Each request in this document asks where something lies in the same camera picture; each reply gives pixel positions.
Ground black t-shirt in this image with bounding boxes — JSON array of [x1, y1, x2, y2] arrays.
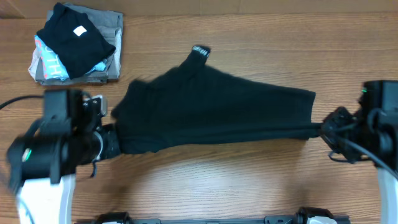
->
[[111, 45, 320, 154]]

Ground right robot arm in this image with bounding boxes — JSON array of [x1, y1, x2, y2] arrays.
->
[[320, 80, 397, 224]]

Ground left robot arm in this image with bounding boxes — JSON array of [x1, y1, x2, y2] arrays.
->
[[6, 89, 121, 223]]

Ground folded light blue shirt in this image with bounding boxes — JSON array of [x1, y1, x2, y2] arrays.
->
[[34, 35, 113, 81]]

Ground folded white cloth under pile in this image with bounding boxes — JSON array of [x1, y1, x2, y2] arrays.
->
[[28, 49, 44, 82]]

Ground folded black shirt on pile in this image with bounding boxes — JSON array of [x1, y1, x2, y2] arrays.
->
[[36, 2, 116, 79]]

